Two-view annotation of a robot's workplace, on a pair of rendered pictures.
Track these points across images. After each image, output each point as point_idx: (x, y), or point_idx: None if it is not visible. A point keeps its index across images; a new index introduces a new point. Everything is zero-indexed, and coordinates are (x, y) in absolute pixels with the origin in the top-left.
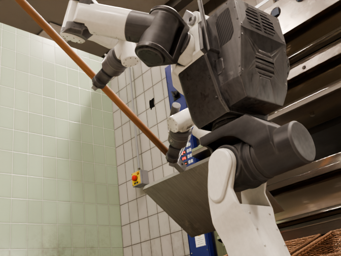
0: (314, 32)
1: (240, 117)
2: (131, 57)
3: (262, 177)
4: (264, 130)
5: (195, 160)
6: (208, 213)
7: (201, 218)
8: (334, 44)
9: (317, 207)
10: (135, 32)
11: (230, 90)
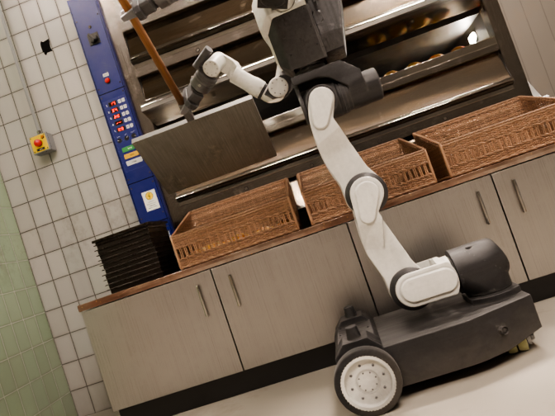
0: None
1: (334, 62)
2: None
3: (348, 110)
4: (358, 73)
5: (135, 118)
6: (201, 164)
7: (190, 171)
8: None
9: (282, 155)
10: None
11: (329, 39)
